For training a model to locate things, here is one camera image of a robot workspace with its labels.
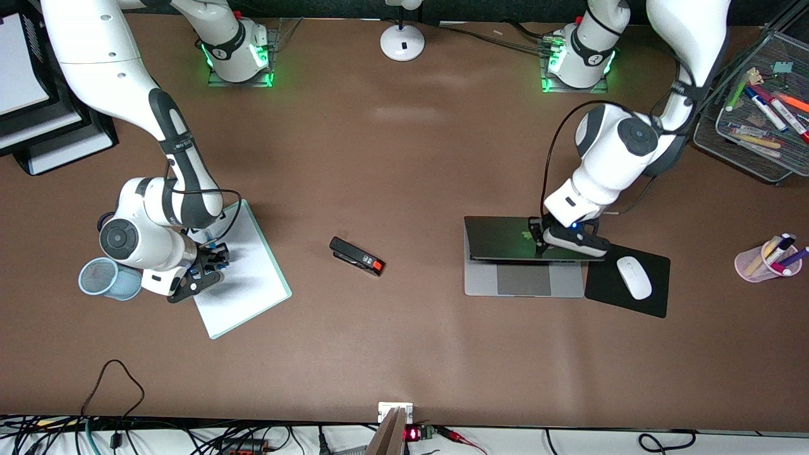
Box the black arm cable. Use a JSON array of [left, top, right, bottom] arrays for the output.
[[166, 158, 242, 246], [541, 100, 661, 219]]

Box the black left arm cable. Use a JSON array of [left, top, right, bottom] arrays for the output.
[[541, 100, 661, 219]]

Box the yellow crayon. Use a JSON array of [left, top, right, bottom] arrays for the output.
[[727, 133, 784, 150]]

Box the white computer mouse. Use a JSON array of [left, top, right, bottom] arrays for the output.
[[616, 256, 652, 300]]

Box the black stacked letter tray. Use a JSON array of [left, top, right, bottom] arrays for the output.
[[0, 0, 119, 176]]

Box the blue capped white marker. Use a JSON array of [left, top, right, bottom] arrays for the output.
[[745, 85, 788, 132]]

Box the black base power cable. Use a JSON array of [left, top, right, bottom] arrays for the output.
[[436, 22, 554, 51]]

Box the yellow pen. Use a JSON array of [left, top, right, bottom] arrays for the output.
[[746, 239, 781, 276]]

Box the silver laptop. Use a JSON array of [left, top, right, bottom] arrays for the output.
[[463, 216, 585, 298]]

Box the black coiled cable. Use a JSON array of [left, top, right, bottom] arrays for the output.
[[637, 430, 697, 453]]

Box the small white card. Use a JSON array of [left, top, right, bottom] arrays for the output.
[[378, 402, 413, 424]]

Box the red capped white marker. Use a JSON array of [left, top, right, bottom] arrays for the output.
[[768, 95, 809, 143]]

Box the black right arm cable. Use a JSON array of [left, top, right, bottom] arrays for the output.
[[166, 158, 242, 246]]

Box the blue mesh pen cup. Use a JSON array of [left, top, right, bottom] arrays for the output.
[[78, 257, 143, 301]]

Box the black mesh desk tray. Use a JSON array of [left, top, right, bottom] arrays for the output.
[[693, 28, 809, 185]]

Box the grey camera mount bar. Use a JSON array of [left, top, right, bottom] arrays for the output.
[[365, 408, 408, 455]]

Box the pink mesh pen cup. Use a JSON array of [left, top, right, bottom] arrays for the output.
[[734, 239, 803, 283]]

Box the white round lamp base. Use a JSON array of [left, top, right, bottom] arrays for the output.
[[380, 0, 425, 62]]

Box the green marker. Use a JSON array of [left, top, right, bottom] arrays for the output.
[[726, 68, 759, 113]]

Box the black capped white marker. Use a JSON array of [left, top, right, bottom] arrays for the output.
[[768, 234, 797, 260]]

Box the black cable bundle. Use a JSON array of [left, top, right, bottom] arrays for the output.
[[0, 414, 317, 455]]

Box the red wire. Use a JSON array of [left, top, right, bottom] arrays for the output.
[[436, 427, 487, 455]]

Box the teal clipboard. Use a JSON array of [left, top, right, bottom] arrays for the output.
[[190, 199, 293, 340]]

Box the black mouse pad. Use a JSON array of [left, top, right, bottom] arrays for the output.
[[585, 239, 671, 319]]

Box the brown cable loop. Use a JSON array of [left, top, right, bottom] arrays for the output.
[[81, 359, 145, 421]]

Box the black stapler red tip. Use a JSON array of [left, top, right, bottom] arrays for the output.
[[329, 236, 386, 277]]

